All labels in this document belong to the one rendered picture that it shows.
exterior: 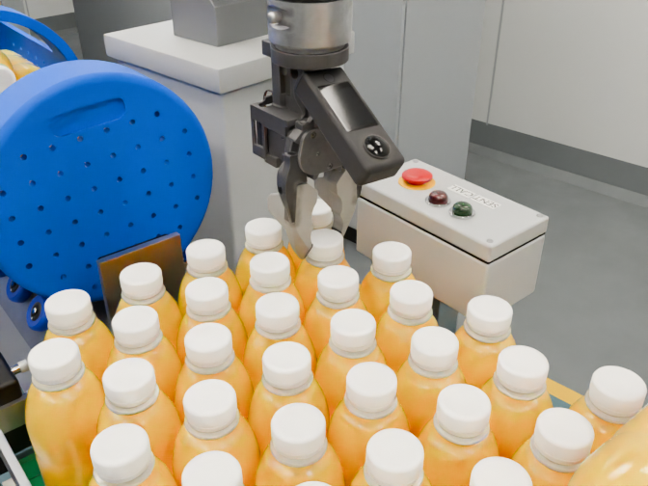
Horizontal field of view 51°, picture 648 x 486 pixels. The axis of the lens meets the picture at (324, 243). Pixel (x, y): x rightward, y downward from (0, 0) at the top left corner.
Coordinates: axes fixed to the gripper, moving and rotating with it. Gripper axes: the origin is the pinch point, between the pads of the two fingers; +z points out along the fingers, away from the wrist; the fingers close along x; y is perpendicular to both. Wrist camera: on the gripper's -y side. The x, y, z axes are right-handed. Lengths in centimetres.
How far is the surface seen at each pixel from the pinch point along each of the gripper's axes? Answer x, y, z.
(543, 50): -248, 138, 52
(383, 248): -3.3, -5.4, -0.6
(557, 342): -134, 40, 109
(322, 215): -3.2, 4.1, -0.4
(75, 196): 16.8, 23.6, -1.4
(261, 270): 8.5, -1.0, -0.7
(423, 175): -16.2, 1.5, -2.3
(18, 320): 24.7, 31.3, 16.9
